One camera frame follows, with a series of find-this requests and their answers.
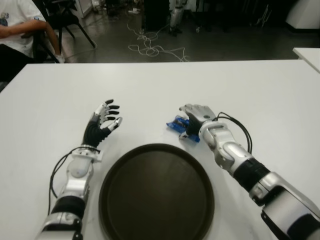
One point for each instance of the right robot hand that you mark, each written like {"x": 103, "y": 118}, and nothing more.
{"x": 202, "y": 113}

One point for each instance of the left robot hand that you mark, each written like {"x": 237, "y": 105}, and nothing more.
{"x": 94, "y": 132}

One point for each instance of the blue Oreo cookie pack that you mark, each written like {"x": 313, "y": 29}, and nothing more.
{"x": 175, "y": 124}

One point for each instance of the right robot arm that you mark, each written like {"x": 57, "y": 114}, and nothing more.
{"x": 237, "y": 152}

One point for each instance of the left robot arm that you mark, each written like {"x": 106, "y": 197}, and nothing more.
{"x": 75, "y": 180}

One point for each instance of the dark brown round tray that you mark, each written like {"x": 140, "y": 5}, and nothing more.
{"x": 157, "y": 195}

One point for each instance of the standing silver humanoid robot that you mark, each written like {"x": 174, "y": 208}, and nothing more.
{"x": 176, "y": 16}

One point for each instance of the black floor cabinet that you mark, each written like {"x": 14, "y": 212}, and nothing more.
{"x": 156, "y": 15}

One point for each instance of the black chair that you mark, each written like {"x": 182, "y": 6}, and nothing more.
{"x": 66, "y": 20}

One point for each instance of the white side table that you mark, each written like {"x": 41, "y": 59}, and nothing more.
{"x": 310, "y": 56}

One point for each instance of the white power strip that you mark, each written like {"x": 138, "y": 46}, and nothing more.
{"x": 133, "y": 10}

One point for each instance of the white glass-front cabinet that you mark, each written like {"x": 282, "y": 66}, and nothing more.
{"x": 83, "y": 5}

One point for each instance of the seated person white shirt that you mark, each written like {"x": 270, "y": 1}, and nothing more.
{"x": 17, "y": 30}

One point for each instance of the white black-based cabinet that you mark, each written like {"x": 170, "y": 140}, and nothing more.
{"x": 305, "y": 15}

